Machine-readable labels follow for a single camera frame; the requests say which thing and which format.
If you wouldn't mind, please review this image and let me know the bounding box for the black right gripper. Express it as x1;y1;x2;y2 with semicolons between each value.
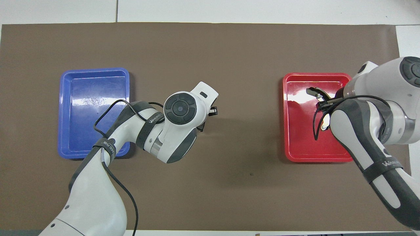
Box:
317;97;344;113

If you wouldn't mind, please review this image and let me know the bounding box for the red plastic tray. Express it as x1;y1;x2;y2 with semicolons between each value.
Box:
283;72;358;163

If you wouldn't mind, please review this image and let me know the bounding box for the brown table mat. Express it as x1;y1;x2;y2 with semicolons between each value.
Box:
0;22;417;231

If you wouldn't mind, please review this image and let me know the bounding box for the blue plastic tray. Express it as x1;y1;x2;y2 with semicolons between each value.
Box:
58;68;131;160

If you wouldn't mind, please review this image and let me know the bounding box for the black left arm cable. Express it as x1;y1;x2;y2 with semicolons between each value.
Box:
94;99;164;236

